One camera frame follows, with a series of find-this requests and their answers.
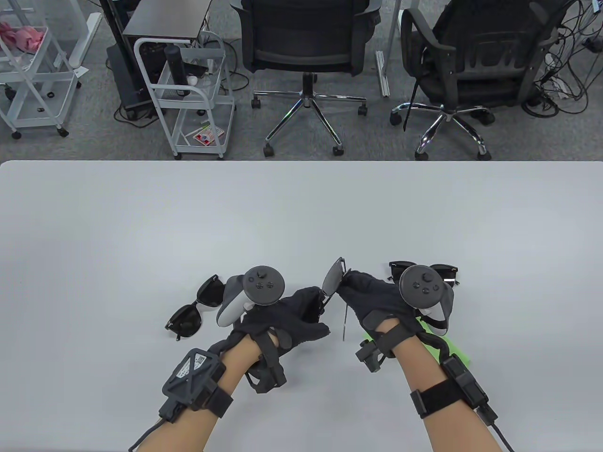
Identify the person's right hand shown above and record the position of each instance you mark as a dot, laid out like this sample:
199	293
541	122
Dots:
377	301

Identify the person's left hand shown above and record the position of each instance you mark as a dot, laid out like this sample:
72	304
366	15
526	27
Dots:
292	320

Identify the black browline sunglasses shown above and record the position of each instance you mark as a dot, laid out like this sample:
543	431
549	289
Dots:
398	270

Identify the thin metal frame sunglasses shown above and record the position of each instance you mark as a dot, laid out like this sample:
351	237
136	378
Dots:
333	278

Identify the black thick frame sunglasses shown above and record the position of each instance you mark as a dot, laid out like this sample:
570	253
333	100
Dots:
211	294

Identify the green cleaning cloth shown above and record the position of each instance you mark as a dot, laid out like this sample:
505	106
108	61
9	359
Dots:
454	351

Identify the person's left forearm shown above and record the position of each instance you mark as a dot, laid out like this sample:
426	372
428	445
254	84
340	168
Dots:
235	367

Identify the person's right forearm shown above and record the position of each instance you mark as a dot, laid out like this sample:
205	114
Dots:
414	372

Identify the grey left hand controller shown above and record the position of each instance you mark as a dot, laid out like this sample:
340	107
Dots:
264	285

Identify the grey hand controller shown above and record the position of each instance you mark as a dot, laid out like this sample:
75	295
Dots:
421	285
264	285

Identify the grey right hand controller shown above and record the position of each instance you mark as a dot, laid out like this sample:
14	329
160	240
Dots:
421	285

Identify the black right wrist sensor box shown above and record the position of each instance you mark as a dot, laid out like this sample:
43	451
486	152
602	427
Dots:
464	376

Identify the black wrist sensor box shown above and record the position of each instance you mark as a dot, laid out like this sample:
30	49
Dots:
188	376
464	376

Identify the black left wrist sensor box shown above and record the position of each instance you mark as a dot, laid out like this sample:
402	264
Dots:
188	376

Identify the red and white card packet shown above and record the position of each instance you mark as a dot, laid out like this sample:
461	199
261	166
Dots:
207	136

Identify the white desk leg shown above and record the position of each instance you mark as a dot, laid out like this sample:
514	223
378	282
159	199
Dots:
382	75

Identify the small white cap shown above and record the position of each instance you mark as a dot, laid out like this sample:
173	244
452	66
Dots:
192	81

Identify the black handheld device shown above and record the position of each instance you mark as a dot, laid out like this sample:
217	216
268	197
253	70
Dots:
195	69

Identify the black cylindrical bottle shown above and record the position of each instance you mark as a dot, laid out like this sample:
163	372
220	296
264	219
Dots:
176	70

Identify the white power strip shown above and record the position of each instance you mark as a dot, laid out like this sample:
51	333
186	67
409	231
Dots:
560	89

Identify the black mesh-back office chair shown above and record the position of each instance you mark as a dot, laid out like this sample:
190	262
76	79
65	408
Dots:
301	28

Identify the black ribbed-back office chair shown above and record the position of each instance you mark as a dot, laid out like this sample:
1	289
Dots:
471	28

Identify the black computer tower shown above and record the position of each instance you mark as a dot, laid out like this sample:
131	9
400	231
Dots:
125	80

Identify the dark brown small table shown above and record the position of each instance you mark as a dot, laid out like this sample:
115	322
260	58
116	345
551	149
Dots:
165	19

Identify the white desk foot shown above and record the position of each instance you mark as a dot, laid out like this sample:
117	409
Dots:
85	42

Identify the pink cloth bundle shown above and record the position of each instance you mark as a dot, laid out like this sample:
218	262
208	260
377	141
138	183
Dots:
23	37

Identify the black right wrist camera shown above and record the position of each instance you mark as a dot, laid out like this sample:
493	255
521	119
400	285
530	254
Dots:
372	355

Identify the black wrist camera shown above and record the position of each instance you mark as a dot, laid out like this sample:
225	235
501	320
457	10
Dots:
372	355
271	376

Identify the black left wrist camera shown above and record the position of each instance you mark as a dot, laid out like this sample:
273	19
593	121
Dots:
271	376

